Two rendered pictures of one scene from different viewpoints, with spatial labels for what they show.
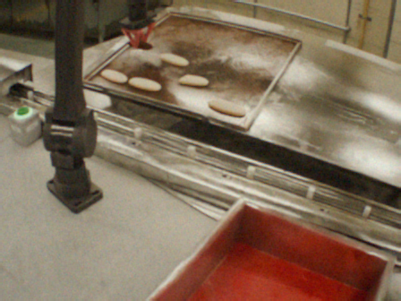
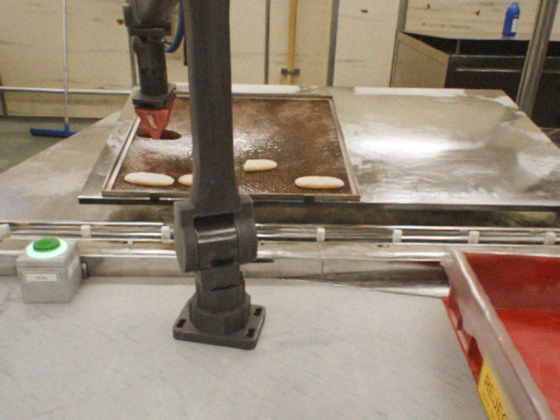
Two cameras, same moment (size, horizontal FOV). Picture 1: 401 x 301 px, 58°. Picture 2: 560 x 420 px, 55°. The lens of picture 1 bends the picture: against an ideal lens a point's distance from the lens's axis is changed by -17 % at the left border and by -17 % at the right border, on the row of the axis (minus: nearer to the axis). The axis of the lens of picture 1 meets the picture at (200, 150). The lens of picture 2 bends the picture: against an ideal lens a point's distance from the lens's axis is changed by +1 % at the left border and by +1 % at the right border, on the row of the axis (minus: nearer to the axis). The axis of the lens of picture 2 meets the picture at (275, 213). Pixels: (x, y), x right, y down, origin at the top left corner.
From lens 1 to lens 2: 50 cm
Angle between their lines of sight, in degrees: 26
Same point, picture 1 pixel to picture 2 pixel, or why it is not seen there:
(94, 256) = (332, 387)
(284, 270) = (527, 317)
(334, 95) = (412, 142)
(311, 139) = (428, 188)
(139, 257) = (380, 361)
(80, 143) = (250, 241)
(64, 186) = (228, 314)
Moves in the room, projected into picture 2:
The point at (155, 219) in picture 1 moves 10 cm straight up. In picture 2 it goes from (347, 315) to (353, 257)
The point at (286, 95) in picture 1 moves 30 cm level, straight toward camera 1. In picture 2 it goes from (365, 156) to (432, 210)
